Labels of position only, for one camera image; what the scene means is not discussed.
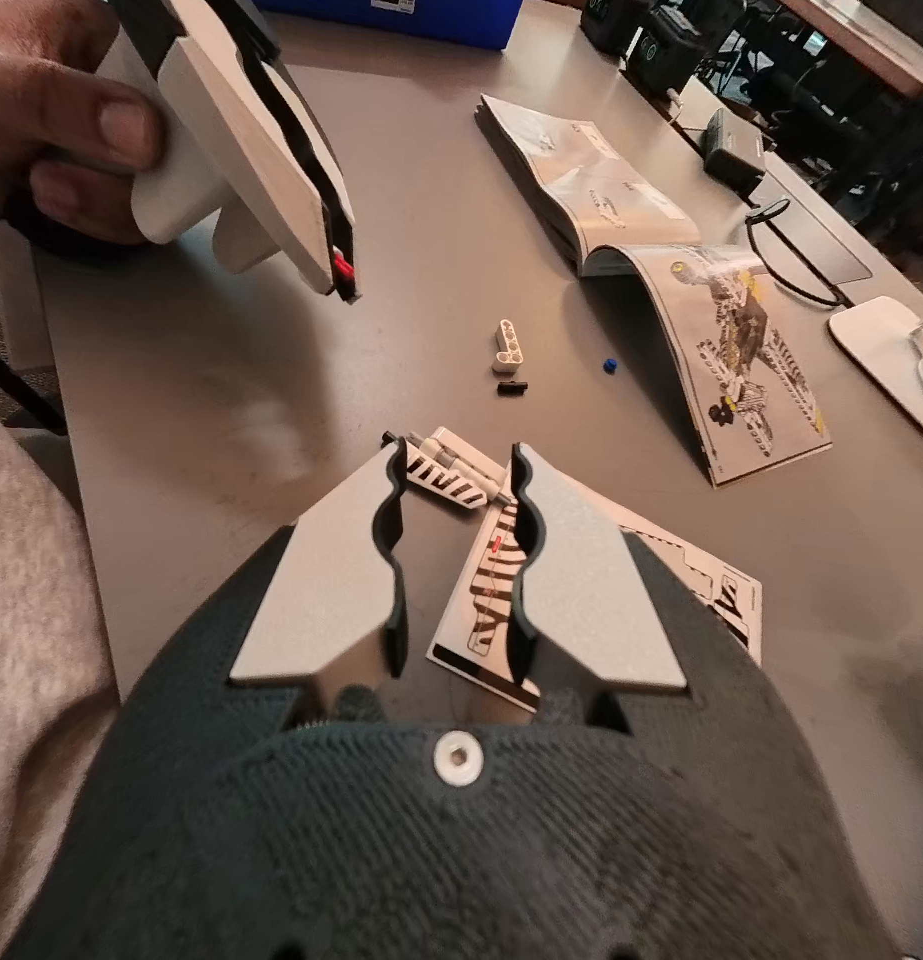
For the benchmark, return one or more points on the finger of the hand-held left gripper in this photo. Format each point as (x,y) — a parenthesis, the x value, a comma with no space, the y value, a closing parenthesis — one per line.
(323,161)
(251,150)

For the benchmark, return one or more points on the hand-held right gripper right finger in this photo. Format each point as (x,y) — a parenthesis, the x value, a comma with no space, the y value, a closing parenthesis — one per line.
(589,600)

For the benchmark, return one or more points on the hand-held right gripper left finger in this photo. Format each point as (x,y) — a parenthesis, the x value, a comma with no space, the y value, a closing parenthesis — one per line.
(326,592)

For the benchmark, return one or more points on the small red lego piece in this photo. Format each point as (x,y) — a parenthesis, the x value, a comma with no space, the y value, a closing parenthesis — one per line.
(344,268)

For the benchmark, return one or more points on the white striped lego assembly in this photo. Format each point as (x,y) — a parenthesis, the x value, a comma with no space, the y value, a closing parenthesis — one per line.
(454,472)

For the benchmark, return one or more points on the lego sticker sheet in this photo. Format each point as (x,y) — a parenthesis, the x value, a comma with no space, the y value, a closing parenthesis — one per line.
(491,592)

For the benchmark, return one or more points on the black lego pin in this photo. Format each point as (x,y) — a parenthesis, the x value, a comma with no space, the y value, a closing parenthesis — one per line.
(512,388)

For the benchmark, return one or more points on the open lego instruction booklet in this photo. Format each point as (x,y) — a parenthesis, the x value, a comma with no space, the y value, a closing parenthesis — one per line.
(581,172)

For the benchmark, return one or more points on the white angled lego beam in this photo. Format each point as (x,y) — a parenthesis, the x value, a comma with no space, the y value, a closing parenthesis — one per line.
(510,349)

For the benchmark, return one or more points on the person's left hand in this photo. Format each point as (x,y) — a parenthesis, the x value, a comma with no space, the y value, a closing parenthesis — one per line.
(41,97)

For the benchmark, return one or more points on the blue plastic bin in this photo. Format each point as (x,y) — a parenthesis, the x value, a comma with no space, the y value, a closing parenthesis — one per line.
(401,19)

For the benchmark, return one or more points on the person's grey sweater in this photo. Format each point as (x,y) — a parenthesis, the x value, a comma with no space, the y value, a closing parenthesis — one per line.
(34,600)

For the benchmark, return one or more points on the black battery box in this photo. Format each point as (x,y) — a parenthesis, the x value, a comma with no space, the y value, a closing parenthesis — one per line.
(668,49)
(611,22)

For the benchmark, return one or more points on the white flat stand base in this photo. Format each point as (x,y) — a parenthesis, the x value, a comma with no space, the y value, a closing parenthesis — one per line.
(881,360)

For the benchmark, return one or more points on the black power adapter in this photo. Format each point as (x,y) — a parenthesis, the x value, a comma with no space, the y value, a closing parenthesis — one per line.
(731,150)

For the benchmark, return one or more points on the long office desk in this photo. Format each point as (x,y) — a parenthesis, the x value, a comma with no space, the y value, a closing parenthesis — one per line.
(866,37)

